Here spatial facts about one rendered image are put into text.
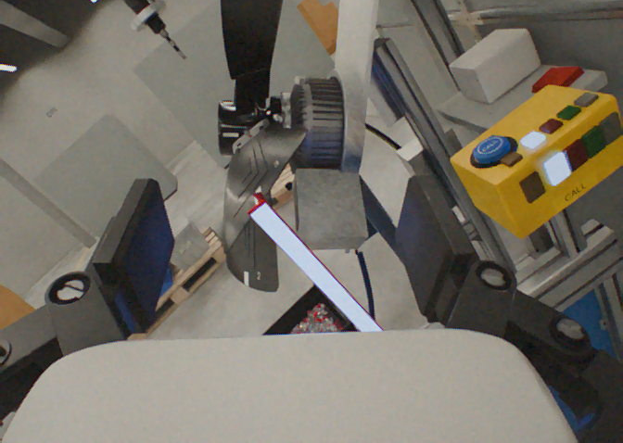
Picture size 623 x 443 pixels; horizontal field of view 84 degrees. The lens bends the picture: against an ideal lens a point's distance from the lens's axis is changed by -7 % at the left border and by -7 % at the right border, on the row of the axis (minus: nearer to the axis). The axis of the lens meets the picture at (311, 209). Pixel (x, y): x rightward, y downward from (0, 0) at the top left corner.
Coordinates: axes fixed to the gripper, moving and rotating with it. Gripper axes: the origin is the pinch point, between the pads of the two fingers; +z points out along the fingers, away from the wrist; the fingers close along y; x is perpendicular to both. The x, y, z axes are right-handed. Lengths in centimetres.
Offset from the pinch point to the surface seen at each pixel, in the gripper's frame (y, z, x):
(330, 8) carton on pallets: 105, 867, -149
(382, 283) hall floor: 51, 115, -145
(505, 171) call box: 23.1, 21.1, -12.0
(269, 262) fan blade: -4, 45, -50
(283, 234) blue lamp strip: -0.3, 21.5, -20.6
